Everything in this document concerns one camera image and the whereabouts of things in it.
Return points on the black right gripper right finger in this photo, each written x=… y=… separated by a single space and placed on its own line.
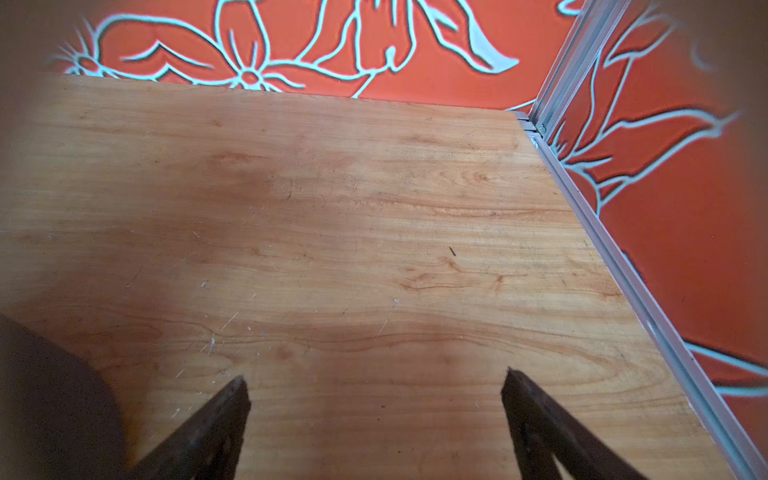
x=546 y=437

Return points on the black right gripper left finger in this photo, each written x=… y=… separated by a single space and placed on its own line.
x=207 y=445

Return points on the aluminium frame rail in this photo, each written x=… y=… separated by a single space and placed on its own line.
x=634 y=124

